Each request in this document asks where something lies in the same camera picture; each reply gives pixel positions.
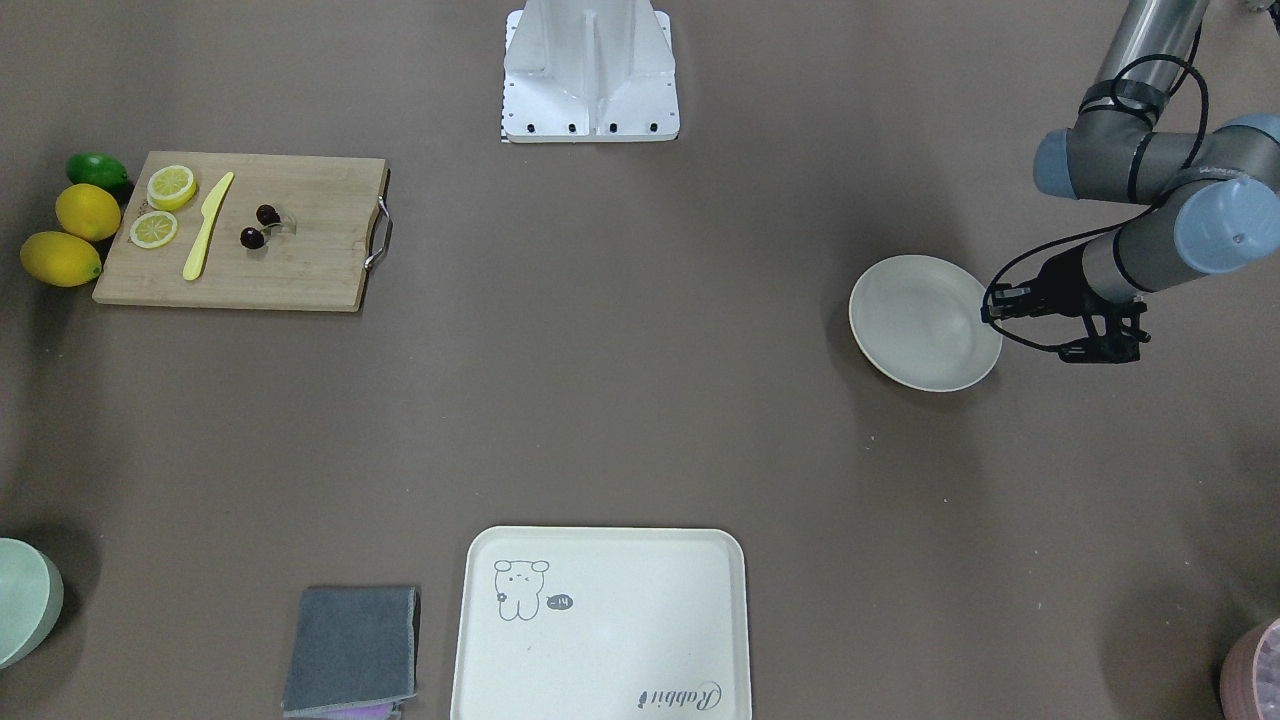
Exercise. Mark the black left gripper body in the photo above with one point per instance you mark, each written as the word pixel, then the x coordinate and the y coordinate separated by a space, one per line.
pixel 1060 281

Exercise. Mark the cream round plate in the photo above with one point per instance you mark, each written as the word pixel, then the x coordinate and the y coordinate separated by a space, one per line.
pixel 917 320

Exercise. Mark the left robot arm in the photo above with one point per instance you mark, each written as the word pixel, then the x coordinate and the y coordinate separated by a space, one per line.
pixel 1207 197

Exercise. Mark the white rabbit tray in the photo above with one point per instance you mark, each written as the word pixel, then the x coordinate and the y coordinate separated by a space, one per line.
pixel 603 623

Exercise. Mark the dark red cherry upper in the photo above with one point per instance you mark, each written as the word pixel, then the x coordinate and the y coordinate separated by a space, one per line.
pixel 268 216

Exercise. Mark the dark red cherry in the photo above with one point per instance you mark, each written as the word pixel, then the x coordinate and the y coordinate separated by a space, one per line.
pixel 252 238
pixel 268 216

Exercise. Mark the dark red cherry lower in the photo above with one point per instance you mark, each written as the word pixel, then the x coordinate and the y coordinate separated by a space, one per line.
pixel 252 238

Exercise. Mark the pink bowl with ice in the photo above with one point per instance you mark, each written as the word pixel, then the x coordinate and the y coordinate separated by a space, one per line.
pixel 1249 678

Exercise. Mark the bamboo cutting board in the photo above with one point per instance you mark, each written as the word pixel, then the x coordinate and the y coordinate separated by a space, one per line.
pixel 335 226

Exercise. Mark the grey folded cloth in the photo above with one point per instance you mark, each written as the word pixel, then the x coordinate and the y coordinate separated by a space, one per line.
pixel 354 653

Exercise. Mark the yellow plastic knife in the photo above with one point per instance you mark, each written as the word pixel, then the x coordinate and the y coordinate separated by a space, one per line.
pixel 194 265

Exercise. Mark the lemon half upper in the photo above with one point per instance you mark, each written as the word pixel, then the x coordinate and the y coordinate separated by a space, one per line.
pixel 170 188

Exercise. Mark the lemon half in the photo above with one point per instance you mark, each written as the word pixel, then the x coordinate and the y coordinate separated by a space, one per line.
pixel 170 188
pixel 153 229

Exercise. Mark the lemon half lower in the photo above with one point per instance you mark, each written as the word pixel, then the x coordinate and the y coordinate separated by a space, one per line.
pixel 153 229

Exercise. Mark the whole yellow lemon upper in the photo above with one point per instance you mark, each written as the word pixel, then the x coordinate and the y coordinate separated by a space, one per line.
pixel 88 212

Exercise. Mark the whole yellow lemon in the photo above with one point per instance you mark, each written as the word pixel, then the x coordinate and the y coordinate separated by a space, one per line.
pixel 60 259
pixel 88 212

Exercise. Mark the green lime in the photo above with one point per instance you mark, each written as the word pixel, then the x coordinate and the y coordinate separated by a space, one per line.
pixel 99 169

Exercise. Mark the whole yellow lemon lower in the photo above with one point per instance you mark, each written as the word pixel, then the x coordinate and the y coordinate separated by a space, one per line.
pixel 60 259

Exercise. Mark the mint green bowl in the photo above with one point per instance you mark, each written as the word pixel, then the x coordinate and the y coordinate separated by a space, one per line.
pixel 32 594

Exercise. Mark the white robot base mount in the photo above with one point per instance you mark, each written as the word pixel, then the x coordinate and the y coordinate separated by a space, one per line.
pixel 589 72

